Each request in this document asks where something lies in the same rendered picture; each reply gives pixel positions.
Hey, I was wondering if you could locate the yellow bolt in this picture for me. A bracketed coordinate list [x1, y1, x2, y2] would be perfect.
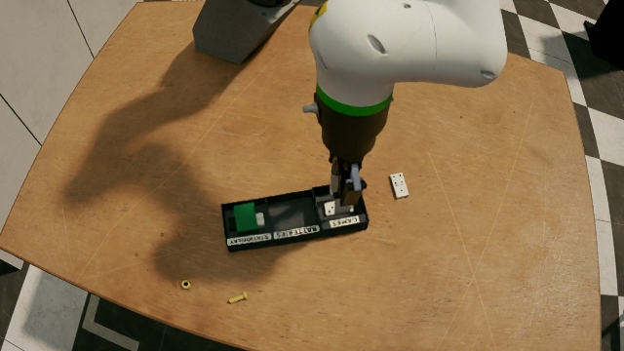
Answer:
[229, 292, 249, 303]

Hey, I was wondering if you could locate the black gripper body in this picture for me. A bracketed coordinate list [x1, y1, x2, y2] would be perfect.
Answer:
[322, 128, 376, 173]

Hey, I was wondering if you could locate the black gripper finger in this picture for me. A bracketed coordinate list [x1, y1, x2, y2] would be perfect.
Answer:
[332, 155, 367, 215]
[329, 152, 338, 195]

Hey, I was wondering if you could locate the white domino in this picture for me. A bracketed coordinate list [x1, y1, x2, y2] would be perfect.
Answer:
[324, 201, 354, 216]
[390, 173, 409, 199]

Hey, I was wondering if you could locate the black rack of three bins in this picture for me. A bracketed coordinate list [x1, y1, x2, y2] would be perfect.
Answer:
[221, 184, 370, 253]

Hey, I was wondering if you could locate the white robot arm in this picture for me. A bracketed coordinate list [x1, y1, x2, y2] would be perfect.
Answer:
[302, 0, 507, 142]

